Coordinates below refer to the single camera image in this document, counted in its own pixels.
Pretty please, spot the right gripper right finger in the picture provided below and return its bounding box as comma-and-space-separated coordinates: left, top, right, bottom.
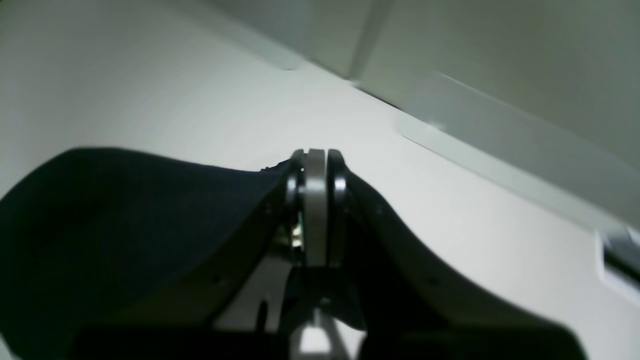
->
326, 149, 576, 351

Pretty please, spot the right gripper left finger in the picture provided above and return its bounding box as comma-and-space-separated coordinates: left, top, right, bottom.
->
210, 149, 306, 333

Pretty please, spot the black t-shirt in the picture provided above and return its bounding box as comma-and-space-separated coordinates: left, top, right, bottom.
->
0, 148, 283, 360

